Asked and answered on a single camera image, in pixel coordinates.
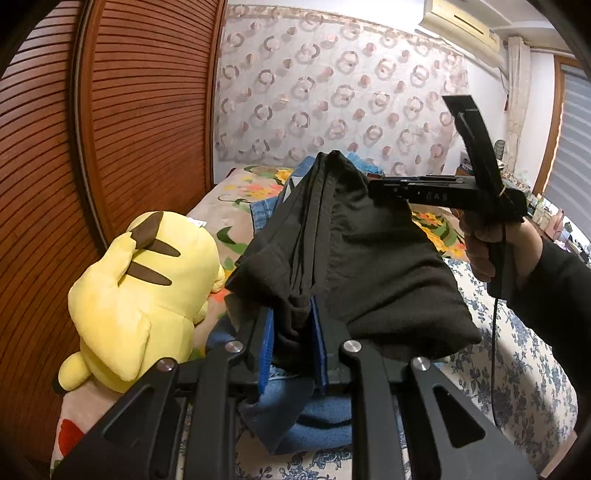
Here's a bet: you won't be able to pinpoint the person's right forearm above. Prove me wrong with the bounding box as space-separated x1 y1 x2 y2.
503 240 591 398

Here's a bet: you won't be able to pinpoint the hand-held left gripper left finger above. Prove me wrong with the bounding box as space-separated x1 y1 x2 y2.
51 307 273 480

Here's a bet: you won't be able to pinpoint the person's right hand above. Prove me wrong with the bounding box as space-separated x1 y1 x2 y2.
459 217 541 282

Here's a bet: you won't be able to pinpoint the wall air conditioner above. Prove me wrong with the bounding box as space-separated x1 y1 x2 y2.
418 0 502 65

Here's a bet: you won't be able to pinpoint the grey window blind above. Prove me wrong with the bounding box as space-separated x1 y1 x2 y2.
545 65 591 199

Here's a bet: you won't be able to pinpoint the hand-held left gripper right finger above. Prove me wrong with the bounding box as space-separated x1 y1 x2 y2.
311 298 539 480

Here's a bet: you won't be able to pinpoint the blue folded jeans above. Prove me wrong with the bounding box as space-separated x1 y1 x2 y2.
205 157 356 455

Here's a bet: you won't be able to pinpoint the black pants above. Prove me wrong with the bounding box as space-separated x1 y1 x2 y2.
225 150 483 374

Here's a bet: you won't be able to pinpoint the beige curtain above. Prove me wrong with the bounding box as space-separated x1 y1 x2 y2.
501 37 527 176

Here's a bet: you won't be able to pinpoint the yellow plush toy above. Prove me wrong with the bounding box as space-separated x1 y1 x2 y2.
53 210 227 394

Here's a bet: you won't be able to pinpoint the row of small bottles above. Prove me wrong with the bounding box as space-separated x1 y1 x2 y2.
522 180 591 264

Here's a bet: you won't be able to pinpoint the blue floral white bedsheet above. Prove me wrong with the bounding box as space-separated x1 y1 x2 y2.
240 256 578 480

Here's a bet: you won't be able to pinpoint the black cable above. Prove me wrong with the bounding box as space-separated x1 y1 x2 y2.
488 222 509 430

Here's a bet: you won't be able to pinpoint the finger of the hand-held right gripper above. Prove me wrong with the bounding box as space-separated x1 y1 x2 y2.
368 176 468 206

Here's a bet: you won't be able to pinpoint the ring patterned curtain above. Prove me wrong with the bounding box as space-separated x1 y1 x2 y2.
213 4 467 176

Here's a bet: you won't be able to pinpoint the blue cloth item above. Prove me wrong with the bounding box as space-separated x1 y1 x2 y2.
346 152 386 178

